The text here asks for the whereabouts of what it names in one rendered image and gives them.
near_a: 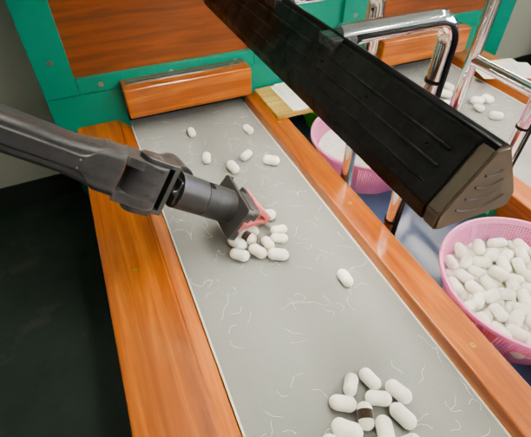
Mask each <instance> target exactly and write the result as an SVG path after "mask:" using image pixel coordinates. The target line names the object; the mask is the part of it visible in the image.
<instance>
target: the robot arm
mask: <svg viewBox="0 0 531 437"><path fill-rule="evenodd" d="M0 153H4V154H7V155H9V156H12V157H15V158H18V159H20V160H25V161H28V162H30V163H33V164H36V165H38V166H43V167H46V168H48V169H51V170H53V171H56V172H59V173H62V174H64V175H67V176H69V177H70V178H72V179H75V180H77V181H79V182H81V183H83V184H84V185H85V186H88V187H89V188H90V189H91V190H94V191H97V192H101V193H104V194H107V195H109V198H110V200H112V201H114V202H117V203H120V207H121V208H122V209H124V210H125V211H127V212H131V213H134V214H138V215H142V216H147V215H148V214H149V213H150V214H153V215H158V216H160V214H161V211H162V209H163V207H164V205H165V204H166V205H167V206H168V207H171V208H174V209H177V210H181V211H183V212H189V213H192V214H195V215H199V216H201V217H205V218H208V219H213V220H217V221H218V223H219V225H220V228H221V230H222V231H223V233H224V235H225V237H226V239H230V240H235V239H236V237H238V236H239V232H240V231H242V230H245V229H246V228H249V227H251V226H254V225H262V224H266V223H268V221H269V220H270V219H271V216H270V215H269V214H268V212H267V211H266V210H265V209H264V208H263V206H262V205H261V204H260V203H259V202H258V201H257V200H256V199H255V197H254V196H253V195H252V194H251V192H250V191H249V190H248V189H246V188H244V187H241V188H240V189H239V188H238V187H237V186H236V184H235V182H234V181H233V179H234V177H232V176H229V175H227V176H226V177H225V178H224V179H223V180H222V182H221V183H220V184H219V185H217V184H214V183H213V182H210V181H207V180H204V179H201V178H198V177H196V176H193V173H192V171H191V170H190V169H189V168H188V167H187V166H186V165H185V164H184V163H183V162H182V161H181V160H180V159H179V158H178V157H177V156H176V155H175V154H173V153H160V154H158V153H154V152H151V151H148V150H145V149H143V150H139V149H137V148H134V147H131V146H129V145H126V146H124V145H122V144H120V143H117V142H115V141H112V140H109V139H100V138H96V137H91V136H87V135H84V134H79V133H76V132H73V131H70V130H68V129H66V128H63V127H59V126H57V125H55V124H52V123H50V122H47V121H44V120H42V119H39V118H36V117H35V116H32V115H30V114H26V113H24V112H22V111H19V110H16V109H14V108H11V107H8V106H6V105H3V104H1V103H0ZM125 166H126V167H125ZM124 167H125V169H124ZM123 169H124V171H123ZM121 174H122V175H121ZM120 177H121V178H120ZM259 215H261V217H259Z"/></svg>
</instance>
